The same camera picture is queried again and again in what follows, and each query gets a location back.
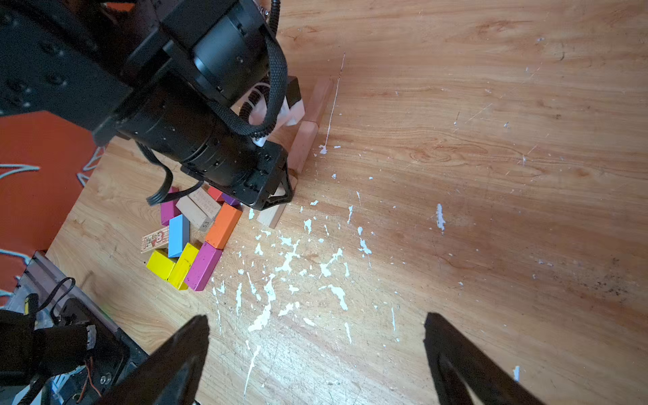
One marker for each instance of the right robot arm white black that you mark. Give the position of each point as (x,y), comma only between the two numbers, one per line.
(30,356)

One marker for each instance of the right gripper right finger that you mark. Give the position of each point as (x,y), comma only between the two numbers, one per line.
(459,369)

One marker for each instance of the red block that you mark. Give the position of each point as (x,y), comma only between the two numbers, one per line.
(216,194)

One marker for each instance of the yellow block upright lower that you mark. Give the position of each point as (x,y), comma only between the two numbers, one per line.
(182,267)

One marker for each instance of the blue block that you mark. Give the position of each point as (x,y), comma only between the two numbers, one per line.
(179,235)

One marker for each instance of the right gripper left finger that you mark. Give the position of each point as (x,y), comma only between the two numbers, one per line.
(171,375)

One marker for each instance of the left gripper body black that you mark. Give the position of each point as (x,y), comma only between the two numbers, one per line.
(257,177)

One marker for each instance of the natural wood block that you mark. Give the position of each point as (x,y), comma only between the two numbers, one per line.
(315,107)
(194,214)
(205,202)
(270,217)
(302,145)

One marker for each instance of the orange block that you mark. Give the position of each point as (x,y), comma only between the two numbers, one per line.
(223,226)

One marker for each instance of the magenta block left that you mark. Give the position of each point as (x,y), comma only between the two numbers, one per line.
(168,211)

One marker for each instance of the magenta block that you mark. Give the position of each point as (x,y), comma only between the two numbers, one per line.
(168,211)
(203,267)

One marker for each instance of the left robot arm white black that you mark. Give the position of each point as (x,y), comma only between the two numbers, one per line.
(201,83)

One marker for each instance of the magenta block lower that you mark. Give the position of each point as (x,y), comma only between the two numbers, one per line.
(203,267)

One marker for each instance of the yellow block bottom left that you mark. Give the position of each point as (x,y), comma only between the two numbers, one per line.
(160,265)

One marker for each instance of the printed wooden block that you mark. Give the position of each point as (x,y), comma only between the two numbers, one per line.
(155,240)

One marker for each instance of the purple block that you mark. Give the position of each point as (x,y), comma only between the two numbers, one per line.
(232,201)

